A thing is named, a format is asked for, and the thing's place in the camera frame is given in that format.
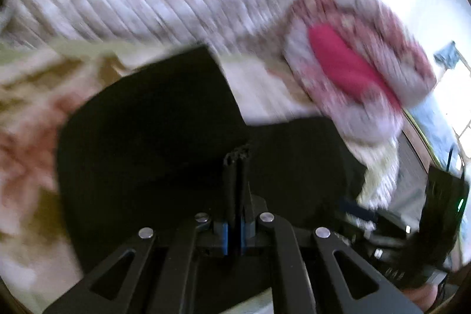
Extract pink pillow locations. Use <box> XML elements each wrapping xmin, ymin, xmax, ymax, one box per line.
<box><xmin>308</xmin><ymin>23</ymin><xmax>402</xmax><ymax>109</ymax></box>

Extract blue hanging cloth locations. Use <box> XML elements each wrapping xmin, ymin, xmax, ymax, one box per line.
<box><xmin>433</xmin><ymin>41</ymin><xmax>461</xmax><ymax>69</ymax></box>

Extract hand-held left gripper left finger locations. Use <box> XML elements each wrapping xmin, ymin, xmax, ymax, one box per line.
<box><xmin>43</xmin><ymin>151</ymin><xmax>239</xmax><ymax>314</ymax></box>

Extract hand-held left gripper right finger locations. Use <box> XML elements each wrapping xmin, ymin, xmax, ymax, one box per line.
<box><xmin>240</xmin><ymin>148</ymin><xmax>424</xmax><ymax>314</ymax></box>

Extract black pants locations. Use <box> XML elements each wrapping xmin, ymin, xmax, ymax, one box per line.
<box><xmin>55</xmin><ymin>45</ymin><xmax>369</xmax><ymax>300</ymax></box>

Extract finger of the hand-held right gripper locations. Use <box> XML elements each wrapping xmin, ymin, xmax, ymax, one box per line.
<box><xmin>338</xmin><ymin>198</ymin><xmax>384</xmax><ymax>227</ymax></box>

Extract pale blue sheet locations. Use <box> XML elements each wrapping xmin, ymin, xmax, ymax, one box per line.
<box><xmin>407</xmin><ymin>102</ymin><xmax>462</xmax><ymax>162</ymax></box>

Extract pink floral comforter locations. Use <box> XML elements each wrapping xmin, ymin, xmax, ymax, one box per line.
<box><xmin>283</xmin><ymin>0</ymin><xmax>439</xmax><ymax>146</ymax></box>

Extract white green fleece blanket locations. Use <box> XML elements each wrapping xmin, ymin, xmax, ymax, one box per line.
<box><xmin>0</xmin><ymin>38</ymin><xmax>405</xmax><ymax>314</ymax></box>

